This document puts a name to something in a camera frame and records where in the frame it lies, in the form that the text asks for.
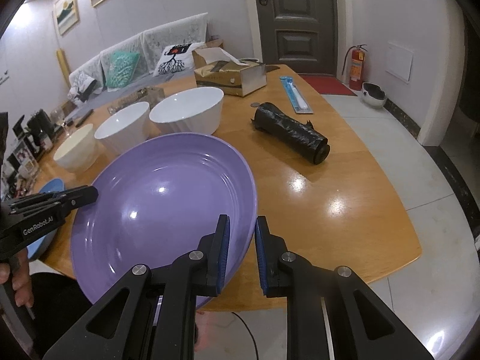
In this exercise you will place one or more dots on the black remote control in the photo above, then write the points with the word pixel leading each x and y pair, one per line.
pixel 82 119

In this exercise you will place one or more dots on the glass ashtray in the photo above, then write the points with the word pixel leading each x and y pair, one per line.
pixel 151 95

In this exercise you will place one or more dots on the white wall panel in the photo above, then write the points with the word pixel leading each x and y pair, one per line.
pixel 399 62

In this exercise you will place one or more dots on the blue packaged toothbrush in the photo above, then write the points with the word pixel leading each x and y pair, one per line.
pixel 296 99

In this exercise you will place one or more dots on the cream bowl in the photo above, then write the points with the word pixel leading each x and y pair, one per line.
pixel 79 151

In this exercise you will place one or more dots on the red doormat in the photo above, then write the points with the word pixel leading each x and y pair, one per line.
pixel 327 85

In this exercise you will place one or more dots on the dark brown door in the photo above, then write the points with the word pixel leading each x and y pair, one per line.
pixel 302 34

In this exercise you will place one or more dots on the gold tissue box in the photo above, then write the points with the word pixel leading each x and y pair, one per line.
pixel 215 67

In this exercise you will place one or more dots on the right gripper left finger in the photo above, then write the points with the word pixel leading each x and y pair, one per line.
pixel 150 313

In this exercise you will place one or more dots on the metal helmet on floor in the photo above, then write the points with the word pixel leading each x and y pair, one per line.
pixel 373 95

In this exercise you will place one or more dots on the floral cushion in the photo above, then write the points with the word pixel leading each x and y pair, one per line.
pixel 82 87

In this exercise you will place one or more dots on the wine glass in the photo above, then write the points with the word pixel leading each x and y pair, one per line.
pixel 57 116

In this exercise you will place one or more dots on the red fire extinguisher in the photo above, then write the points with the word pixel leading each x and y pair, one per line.
pixel 355 58

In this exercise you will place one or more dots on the black kettle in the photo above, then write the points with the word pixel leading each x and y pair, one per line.
pixel 41 129

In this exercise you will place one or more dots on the teal cushion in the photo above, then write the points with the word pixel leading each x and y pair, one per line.
pixel 123 65

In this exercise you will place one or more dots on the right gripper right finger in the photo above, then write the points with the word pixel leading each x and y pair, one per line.
pixel 330 314

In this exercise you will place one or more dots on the person's left hand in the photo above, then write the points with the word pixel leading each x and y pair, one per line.
pixel 20 279

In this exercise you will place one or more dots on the white bowl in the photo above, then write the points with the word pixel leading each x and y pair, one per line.
pixel 125 129
pixel 196 110

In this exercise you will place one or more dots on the black garbage bag roll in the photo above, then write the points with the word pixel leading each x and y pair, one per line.
pixel 302 138

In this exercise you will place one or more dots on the purple plate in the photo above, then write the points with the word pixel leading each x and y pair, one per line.
pixel 154 204

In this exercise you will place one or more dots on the left small painting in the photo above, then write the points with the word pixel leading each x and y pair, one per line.
pixel 66 15

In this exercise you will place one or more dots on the grey sofa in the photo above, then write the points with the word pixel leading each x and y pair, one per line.
pixel 149 58

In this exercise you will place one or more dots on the white tree cushion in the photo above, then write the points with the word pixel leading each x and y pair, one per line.
pixel 177 58

